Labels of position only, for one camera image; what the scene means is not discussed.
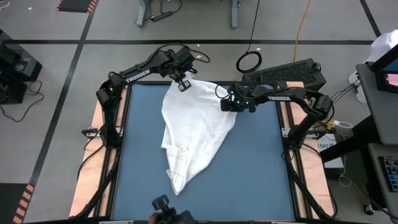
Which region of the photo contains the grey desk leg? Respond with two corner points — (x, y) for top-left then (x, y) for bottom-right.
(134, 0), (153, 28)
(229, 0), (240, 30)

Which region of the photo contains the black hanging cable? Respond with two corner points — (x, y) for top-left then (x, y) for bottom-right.
(235, 0), (263, 74)

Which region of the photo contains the grey desk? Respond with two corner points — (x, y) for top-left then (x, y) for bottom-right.
(356, 62), (398, 146)

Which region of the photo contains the blue keypad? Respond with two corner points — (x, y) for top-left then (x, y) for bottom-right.
(378, 155), (398, 193)

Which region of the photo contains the blue table mat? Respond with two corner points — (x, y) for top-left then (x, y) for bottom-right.
(110, 83), (295, 222)

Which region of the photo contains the black power strip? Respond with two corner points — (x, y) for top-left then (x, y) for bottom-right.
(150, 11), (174, 22)

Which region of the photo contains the black equipment stack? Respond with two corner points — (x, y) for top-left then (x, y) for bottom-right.
(0, 29), (44, 105)

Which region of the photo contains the grey side cart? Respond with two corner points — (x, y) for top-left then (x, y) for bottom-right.
(368, 142), (398, 218)

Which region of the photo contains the black adapter cable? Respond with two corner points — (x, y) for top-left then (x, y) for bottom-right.
(329, 82), (358, 105)

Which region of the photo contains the white checked towel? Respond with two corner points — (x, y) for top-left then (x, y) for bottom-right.
(160, 73), (239, 196)

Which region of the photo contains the black orange striped mat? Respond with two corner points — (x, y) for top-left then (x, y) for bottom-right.
(56, 0), (100, 14)
(0, 182), (35, 224)

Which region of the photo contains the white cable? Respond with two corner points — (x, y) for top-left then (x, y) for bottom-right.
(334, 120), (354, 129)

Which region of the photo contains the white labelled box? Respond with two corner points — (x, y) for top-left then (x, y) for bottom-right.
(317, 133), (345, 170)

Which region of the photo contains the black monitor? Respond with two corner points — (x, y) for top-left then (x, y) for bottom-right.
(371, 45), (398, 94)

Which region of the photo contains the black desk base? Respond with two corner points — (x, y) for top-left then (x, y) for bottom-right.
(320, 114), (374, 162)

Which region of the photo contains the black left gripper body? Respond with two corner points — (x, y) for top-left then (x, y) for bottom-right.
(169, 45), (198, 82)

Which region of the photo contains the black floor cable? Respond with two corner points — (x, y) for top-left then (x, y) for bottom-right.
(0, 80), (45, 123)

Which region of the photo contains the black computer tower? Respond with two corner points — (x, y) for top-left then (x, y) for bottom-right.
(241, 58), (327, 101)

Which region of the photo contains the orange-yellow hanging cable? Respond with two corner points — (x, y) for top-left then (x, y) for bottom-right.
(293, 0), (313, 62)

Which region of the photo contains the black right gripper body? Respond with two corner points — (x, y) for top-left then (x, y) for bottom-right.
(220, 88), (258, 114)

